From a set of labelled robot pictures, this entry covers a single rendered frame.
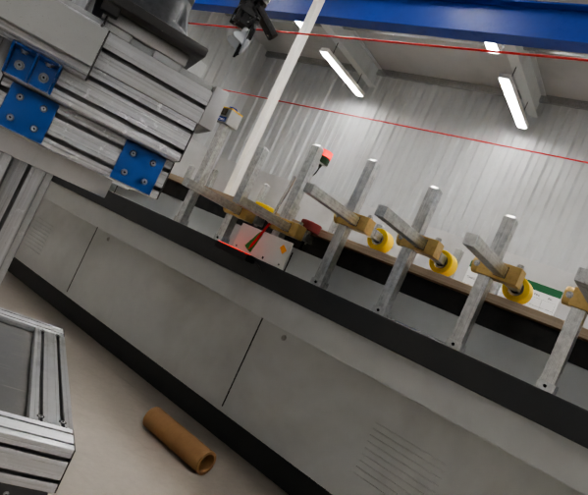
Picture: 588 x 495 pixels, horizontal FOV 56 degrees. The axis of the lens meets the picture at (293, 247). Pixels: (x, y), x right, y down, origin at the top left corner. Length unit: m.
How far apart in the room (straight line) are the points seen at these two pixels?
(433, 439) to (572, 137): 8.16
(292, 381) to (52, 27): 1.45
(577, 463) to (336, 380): 0.82
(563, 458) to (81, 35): 1.38
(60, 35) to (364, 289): 1.33
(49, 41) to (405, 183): 9.19
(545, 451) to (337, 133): 9.90
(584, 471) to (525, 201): 7.99
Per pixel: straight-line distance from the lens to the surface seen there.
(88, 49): 1.07
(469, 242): 1.34
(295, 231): 1.94
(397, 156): 10.35
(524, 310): 1.75
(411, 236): 1.61
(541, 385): 1.54
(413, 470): 1.87
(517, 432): 1.57
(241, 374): 2.23
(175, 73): 1.21
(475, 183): 9.69
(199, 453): 1.90
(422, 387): 1.65
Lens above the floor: 0.70
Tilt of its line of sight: 3 degrees up
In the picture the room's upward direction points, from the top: 25 degrees clockwise
